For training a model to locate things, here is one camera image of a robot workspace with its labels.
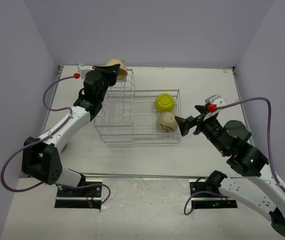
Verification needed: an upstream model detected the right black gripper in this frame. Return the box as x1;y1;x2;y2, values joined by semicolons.
174;105;229;155

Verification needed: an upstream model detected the yellow-green bowl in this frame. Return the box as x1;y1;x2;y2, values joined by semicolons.
154;93;175;113

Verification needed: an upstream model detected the white wire dish rack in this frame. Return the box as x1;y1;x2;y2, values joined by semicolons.
93;68;182;145

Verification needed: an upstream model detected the red bowl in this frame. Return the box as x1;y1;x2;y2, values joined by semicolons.
61;143;69;152

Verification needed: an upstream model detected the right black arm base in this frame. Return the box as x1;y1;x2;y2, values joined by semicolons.
183;177;238;216

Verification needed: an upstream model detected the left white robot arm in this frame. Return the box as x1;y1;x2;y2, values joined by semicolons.
21;64;120;197

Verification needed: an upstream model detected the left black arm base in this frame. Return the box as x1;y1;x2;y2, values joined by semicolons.
54;182;111;210

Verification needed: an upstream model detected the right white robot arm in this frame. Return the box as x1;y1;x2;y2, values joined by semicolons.
175;105;285;237

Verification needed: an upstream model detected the beige bowl with drawing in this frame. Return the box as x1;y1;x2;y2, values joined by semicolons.
155;111;178;133

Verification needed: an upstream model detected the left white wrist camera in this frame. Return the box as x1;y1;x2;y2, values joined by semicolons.
77;62;94;80

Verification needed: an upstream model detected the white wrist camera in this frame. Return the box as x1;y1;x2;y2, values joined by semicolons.
77;62;94;80
203;94;226;121

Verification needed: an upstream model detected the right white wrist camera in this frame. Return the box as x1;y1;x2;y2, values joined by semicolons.
203;94;226;121

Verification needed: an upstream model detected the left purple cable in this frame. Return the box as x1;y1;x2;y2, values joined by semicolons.
0;72;81;193

